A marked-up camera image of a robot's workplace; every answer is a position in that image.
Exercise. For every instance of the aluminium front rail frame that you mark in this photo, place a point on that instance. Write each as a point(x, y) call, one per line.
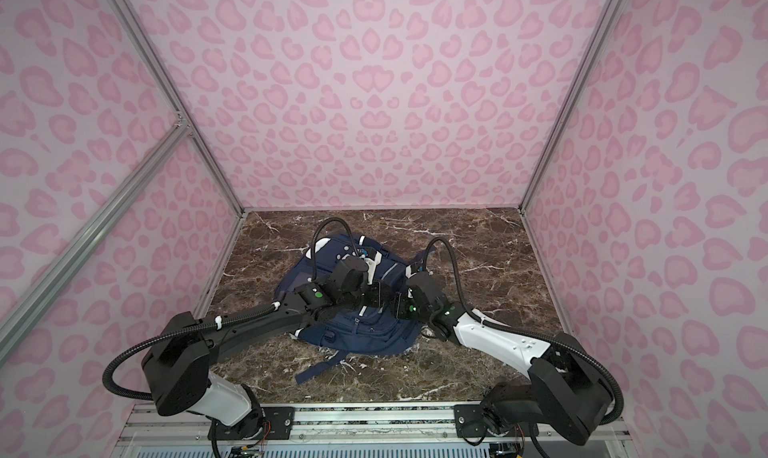
point(386, 429)

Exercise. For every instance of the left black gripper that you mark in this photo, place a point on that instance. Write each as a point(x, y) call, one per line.
point(381, 293)

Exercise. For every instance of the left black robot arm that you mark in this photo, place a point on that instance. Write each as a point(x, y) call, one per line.
point(173, 369)

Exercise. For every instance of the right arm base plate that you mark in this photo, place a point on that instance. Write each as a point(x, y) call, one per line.
point(475, 420)

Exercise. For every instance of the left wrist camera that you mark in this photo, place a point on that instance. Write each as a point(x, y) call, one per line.
point(373, 259)

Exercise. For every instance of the navy blue student backpack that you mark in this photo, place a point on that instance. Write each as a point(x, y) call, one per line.
point(385, 325)

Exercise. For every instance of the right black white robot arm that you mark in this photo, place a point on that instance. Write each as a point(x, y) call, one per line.
point(567, 389)

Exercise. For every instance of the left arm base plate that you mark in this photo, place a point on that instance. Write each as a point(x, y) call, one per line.
point(271, 422)

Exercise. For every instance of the aluminium diagonal frame bar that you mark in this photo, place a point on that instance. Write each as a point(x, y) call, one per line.
point(38, 299)

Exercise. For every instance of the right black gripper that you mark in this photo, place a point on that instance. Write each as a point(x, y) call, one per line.
point(398, 306)

